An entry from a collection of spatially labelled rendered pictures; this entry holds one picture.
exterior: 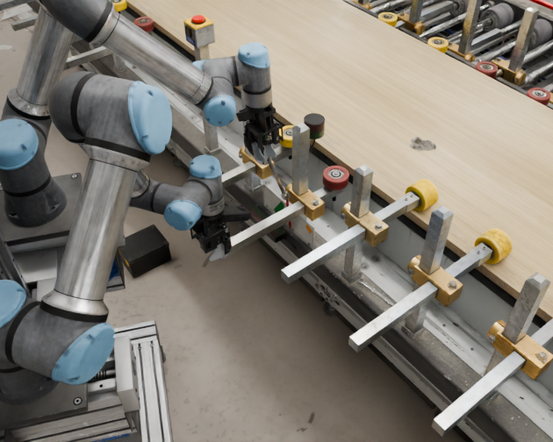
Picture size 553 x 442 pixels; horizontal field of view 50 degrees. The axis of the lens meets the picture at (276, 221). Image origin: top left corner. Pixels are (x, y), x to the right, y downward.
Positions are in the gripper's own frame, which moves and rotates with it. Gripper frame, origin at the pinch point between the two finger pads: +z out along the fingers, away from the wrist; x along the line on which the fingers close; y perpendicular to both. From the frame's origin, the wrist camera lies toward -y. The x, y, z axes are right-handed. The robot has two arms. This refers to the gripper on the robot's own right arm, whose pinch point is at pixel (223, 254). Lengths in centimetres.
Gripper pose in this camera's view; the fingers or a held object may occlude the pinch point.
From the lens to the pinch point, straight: 171.3
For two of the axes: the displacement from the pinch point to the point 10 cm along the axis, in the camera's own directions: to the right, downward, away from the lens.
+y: -7.9, 4.4, -4.2
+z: 0.1, 7.0, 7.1
